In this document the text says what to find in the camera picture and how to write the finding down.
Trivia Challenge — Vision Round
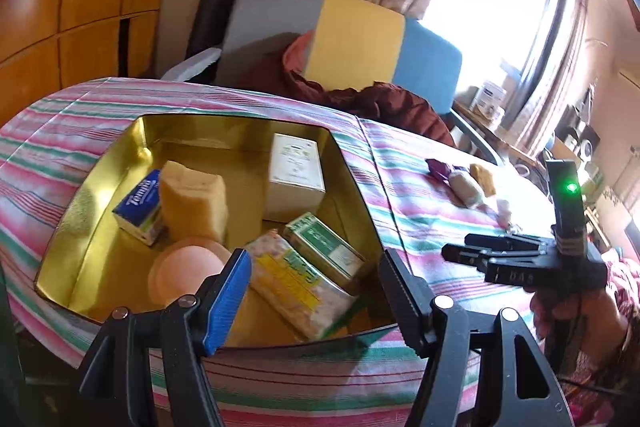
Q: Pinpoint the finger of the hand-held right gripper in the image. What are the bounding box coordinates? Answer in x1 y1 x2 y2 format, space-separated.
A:
441 244 551 269
465 233 556 253

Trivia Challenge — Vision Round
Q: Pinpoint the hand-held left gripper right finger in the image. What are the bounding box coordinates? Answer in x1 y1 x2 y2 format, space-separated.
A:
378 249 573 427

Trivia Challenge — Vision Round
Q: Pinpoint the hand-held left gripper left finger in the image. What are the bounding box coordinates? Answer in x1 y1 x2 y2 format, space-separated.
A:
77 248 252 427

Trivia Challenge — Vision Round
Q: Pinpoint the white cord bundle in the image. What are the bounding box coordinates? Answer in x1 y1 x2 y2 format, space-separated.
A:
495 197 516 228

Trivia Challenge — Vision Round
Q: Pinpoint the peach round puff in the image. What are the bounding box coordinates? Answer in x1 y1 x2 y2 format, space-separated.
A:
147 237 233 308

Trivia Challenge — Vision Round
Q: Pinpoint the white netted ball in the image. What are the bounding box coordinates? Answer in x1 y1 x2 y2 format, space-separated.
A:
447 169 486 208

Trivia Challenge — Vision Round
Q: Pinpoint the yellow sponge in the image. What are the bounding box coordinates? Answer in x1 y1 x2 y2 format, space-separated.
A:
469 163 497 198
159 161 228 245

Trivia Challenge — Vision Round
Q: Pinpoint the yellow green snack packet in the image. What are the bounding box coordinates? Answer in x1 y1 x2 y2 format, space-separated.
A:
247 229 358 340

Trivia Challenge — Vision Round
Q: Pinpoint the green box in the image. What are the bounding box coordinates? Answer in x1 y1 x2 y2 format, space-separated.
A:
282 213 368 295

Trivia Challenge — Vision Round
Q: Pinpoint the purple snack packet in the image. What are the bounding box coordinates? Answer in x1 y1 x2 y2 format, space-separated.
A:
425 158 458 182

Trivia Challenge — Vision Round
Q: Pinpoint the blue tissue pack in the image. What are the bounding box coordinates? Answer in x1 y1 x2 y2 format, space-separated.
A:
112 169 166 248

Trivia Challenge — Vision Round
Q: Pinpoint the gold tin box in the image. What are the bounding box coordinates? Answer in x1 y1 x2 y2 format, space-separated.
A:
34 114 396 350

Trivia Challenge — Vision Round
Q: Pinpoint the white box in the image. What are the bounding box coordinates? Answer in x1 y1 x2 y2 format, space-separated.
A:
262 133 326 223

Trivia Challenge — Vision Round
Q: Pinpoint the person's right hand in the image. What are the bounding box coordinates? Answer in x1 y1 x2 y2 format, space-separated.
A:
530 289 628 358

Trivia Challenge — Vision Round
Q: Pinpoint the striped tablecloth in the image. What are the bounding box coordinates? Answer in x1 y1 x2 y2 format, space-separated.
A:
0 77 616 425

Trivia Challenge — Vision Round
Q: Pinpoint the cluttered side shelf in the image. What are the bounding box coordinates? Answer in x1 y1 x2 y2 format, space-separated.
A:
545 82 640 258

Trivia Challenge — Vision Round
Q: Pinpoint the wooden side table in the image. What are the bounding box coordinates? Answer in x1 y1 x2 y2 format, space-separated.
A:
452 99 531 158

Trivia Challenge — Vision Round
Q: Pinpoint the white labelled jar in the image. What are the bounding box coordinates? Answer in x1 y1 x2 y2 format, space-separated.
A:
472 81 508 120

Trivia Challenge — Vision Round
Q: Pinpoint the maroon jacket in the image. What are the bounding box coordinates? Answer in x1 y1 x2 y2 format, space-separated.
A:
235 32 456 148

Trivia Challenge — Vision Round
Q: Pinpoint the window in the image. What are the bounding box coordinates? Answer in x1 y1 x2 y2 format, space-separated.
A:
422 0 561 108

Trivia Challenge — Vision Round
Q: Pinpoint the grey yellow blue sofa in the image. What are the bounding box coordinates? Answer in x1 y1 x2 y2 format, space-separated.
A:
212 0 506 165

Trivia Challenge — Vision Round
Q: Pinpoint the black rolled mat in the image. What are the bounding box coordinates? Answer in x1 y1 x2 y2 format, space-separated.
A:
185 0 249 60

